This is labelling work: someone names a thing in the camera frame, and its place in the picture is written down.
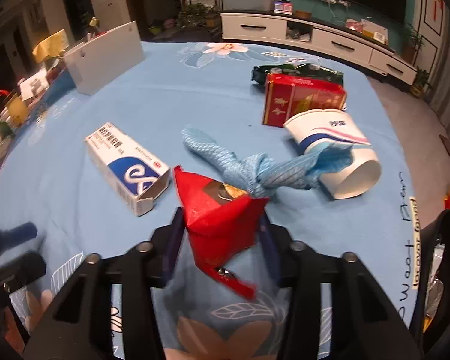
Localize red snack bag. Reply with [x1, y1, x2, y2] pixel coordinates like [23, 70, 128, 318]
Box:
[174, 166, 268, 300]

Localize blue textured cloth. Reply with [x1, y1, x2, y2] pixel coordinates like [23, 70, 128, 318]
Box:
[182, 127, 353, 197]

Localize white blue medicine box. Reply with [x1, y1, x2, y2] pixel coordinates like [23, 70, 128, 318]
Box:
[84, 123, 170, 216]

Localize white blue paper cup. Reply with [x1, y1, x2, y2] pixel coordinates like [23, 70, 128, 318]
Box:
[283, 109, 382, 200]

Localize red cigarette carton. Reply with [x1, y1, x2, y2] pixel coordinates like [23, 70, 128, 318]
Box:
[262, 73, 347, 128]

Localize dark green foil bag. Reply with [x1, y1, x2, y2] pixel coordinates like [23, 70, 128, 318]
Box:
[251, 63, 344, 86]

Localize black trash bin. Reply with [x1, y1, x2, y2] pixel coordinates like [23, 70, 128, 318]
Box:
[409, 210, 450, 359]

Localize blue floral tablecloth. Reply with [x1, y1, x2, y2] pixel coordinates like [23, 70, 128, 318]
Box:
[0, 43, 421, 359]

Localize yellow bottle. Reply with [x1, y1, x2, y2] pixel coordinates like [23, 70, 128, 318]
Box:
[5, 94, 29, 127]

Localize white tv cabinet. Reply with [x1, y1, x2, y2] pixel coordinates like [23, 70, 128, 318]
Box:
[221, 11, 417, 86]

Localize plant stand with greenery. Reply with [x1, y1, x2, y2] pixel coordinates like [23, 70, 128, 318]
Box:
[176, 2, 220, 30]

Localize potted plant on floor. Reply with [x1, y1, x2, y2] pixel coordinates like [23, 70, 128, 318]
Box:
[410, 67, 433, 98]

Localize translucent storage box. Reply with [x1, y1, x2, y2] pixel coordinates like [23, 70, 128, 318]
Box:
[220, 0, 276, 13]

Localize potted plant by cabinet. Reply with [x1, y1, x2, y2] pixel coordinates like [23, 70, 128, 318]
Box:
[401, 23, 424, 64]

